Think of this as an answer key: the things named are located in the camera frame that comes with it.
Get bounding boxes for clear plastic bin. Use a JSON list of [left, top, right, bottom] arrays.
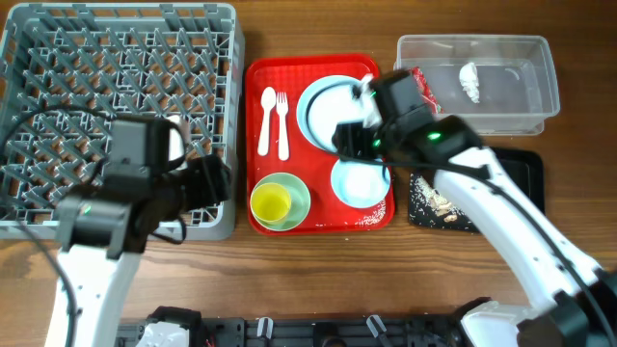
[[394, 34, 560, 136]]

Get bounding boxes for red plastic tray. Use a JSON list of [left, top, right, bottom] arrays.
[[245, 53, 395, 235]]

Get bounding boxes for white plastic fork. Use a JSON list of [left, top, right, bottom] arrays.
[[276, 92, 290, 161]]

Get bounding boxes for grey dishwasher rack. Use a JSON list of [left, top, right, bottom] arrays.
[[1, 1, 245, 239]]

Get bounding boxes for white napkin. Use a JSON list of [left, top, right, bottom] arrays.
[[459, 63, 480, 103]]

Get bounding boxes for yellow plastic cup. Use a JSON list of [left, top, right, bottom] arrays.
[[250, 182, 292, 225]]

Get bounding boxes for white plastic spoon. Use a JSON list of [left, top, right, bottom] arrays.
[[257, 87, 277, 156]]

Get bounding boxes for red snack wrapper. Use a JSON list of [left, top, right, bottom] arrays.
[[410, 67, 443, 115]]

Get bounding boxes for food scraps and rice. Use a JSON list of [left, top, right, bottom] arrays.
[[411, 174, 459, 225]]

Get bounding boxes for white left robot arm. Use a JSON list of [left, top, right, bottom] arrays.
[[45, 117, 232, 346]]

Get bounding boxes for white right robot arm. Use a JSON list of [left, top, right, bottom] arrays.
[[360, 70, 616, 346]]

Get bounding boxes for light blue plate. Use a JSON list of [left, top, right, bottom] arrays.
[[296, 75, 361, 152]]

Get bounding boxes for light green bowl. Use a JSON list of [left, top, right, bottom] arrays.
[[250, 173, 311, 232]]

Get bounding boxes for light blue bowl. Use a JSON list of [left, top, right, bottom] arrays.
[[331, 160, 390, 209]]

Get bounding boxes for black plastic tray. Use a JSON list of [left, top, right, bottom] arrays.
[[408, 147, 545, 233]]

